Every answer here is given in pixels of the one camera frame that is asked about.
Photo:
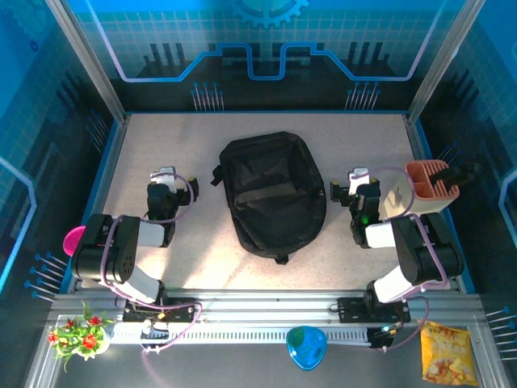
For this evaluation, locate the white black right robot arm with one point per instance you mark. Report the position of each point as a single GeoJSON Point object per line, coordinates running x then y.
{"type": "Point", "coordinates": [420, 250]}

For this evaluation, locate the black controller box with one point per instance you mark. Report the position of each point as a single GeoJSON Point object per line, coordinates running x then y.
{"type": "Point", "coordinates": [381, 339]}

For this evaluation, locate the yellow chips bag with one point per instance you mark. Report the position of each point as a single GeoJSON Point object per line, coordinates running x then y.
{"type": "Point", "coordinates": [448, 355]}

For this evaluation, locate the black backpack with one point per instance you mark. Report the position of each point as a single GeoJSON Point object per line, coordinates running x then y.
{"type": "Point", "coordinates": [274, 194]}

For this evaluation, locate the pink plastic goblet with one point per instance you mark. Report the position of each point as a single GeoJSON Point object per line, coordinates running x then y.
{"type": "Point", "coordinates": [74, 242]}

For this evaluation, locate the white connector board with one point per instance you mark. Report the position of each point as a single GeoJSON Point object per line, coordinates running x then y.
{"type": "Point", "coordinates": [155, 333]}

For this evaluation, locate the aluminium frame post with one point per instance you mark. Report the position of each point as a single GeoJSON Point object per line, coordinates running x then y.
{"type": "Point", "coordinates": [91, 64]}
{"type": "Point", "coordinates": [442, 60]}

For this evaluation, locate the blue plastic bowl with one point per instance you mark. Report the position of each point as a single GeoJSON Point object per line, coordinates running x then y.
{"type": "Point", "coordinates": [306, 347]}

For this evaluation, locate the artificial red flower plant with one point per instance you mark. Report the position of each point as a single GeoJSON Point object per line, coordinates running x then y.
{"type": "Point", "coordinates": [82, 339]}

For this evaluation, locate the beige orange pen holder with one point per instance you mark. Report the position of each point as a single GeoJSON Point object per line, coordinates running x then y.
{"type": "Point", "coordinates": [432, 202]}

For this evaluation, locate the long aluminium mounting rail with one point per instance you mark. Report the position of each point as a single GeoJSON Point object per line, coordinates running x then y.
{"type": "Point", "coordinates": [262, 307]}

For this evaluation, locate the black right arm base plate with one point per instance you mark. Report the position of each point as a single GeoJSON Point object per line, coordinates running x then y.
{"type": "Point", "coordinates": [351, 311]}

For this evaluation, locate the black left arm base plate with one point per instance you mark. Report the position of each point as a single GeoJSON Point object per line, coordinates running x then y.
{"type": "Point", "coordinates": [182, 317]}

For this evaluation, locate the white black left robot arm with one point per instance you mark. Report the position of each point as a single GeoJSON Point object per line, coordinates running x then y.
{"type": "Point", "coordinates": [121, 250]}

